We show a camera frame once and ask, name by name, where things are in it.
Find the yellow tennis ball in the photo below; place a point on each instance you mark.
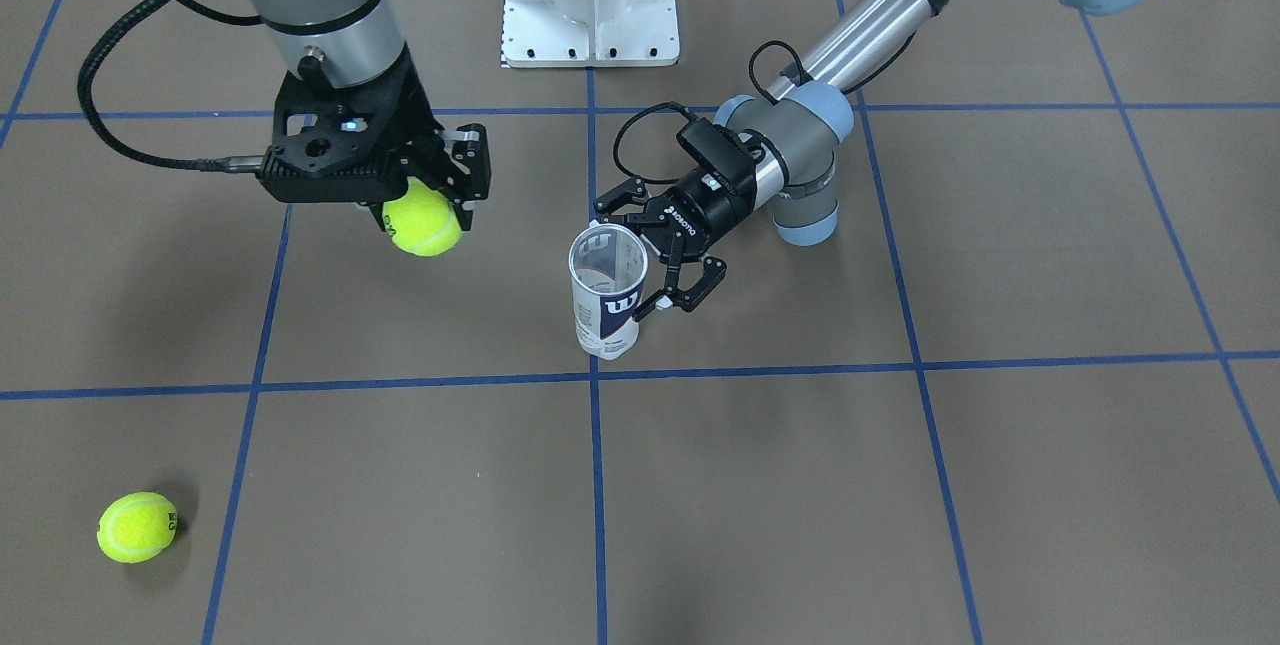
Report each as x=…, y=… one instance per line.
x=137, y=527
x=424, y=222

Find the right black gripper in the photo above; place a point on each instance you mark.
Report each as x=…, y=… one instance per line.
x=421, y=147

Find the clear tennis ball tube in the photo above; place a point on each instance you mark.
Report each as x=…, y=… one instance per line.
x=608, y=265

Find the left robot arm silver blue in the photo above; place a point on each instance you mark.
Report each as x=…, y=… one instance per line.
x=773, y=149

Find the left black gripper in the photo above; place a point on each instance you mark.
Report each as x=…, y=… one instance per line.
x=697, y=207

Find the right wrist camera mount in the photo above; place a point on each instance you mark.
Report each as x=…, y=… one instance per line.
x=324, y=150

